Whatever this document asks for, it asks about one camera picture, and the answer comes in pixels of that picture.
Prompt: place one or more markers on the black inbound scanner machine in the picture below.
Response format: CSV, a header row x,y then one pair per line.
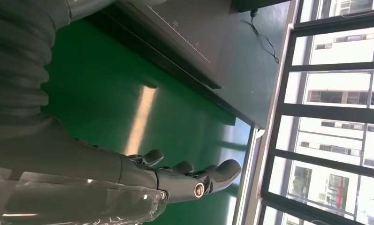
x,y
190,24

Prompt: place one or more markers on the green conveyor belt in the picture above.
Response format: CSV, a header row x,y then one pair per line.
x,y
96,93

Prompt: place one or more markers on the aluminium conveyor frame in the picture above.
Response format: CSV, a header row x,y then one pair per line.
x,y
249,186

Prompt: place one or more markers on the black window frame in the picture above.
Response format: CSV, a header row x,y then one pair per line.
x,y
329,112

